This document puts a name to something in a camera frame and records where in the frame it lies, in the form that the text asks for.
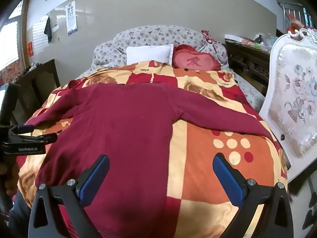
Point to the dark red sweater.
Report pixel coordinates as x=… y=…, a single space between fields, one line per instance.
x=123 y=129

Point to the carved dark wooden nightstand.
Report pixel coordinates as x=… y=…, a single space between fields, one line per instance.
x=247 y=62

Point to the red patterned cloth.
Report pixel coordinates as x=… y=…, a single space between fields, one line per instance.
x=209 y=36

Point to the red and yellow printed blanket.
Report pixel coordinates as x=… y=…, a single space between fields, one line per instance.
x=198 y=133

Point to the white pillow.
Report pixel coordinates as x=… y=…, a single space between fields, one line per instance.
x=148 y=53

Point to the dark hanging cloth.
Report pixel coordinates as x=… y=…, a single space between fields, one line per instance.
x=48 y=28

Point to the white book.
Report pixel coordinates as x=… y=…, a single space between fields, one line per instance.
x=234 y=37

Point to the window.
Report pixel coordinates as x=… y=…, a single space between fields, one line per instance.
x=10 y=42

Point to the wall calendar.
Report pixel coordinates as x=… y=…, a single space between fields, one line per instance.
x=71 y=17

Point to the clear plastic bag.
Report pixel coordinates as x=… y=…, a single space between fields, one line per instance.
x=270 y=41

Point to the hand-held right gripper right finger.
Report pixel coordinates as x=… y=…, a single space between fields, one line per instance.
x=226 y=181

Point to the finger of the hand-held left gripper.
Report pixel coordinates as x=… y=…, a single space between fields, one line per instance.
x=24 y=129
x=47 y=138

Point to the floral bed sheet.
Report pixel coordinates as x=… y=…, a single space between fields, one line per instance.
x=250 y=94

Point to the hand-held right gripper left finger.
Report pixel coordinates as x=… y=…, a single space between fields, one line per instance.
x=94 y=178

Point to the metal rack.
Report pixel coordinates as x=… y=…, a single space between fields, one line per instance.
x=284 y=10

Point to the red plastic bag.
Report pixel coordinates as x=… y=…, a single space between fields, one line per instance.
x=297 y=24

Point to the floral quilt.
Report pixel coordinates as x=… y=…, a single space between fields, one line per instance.
x=153 y=33

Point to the red heart cushion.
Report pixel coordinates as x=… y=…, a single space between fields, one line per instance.
x=193 y=60

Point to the person's left hand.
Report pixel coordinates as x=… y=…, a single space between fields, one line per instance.
x=11 y=183

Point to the white ornate chair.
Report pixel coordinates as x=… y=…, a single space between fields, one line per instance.
x=297 y=104

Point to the plain dark wooden cabinet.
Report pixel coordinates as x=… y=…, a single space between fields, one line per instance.
x=42 y=79

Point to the red wall sticker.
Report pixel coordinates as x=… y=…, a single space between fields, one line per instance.
x=30 y=48

